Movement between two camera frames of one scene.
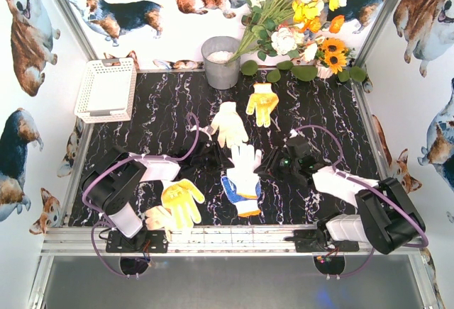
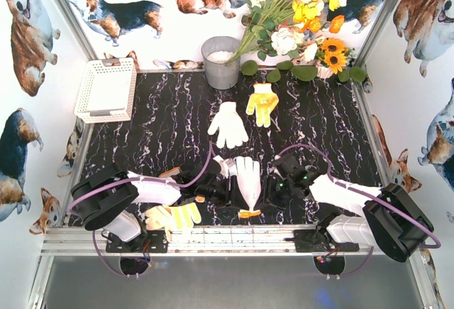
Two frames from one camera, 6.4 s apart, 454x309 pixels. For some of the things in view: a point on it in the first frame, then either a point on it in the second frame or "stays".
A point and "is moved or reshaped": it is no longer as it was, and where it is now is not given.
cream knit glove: (229, 125) stays
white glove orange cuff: (246, 161) is moved or reshaped
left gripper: (211, 154) → (229, 188)
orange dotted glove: (262, 102) stays
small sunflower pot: (333, 57) stays
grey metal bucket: (216, 51) stays
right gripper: (277, 161) → (269, 188)
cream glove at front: (158, 217) stays
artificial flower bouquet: (289, 9) stays
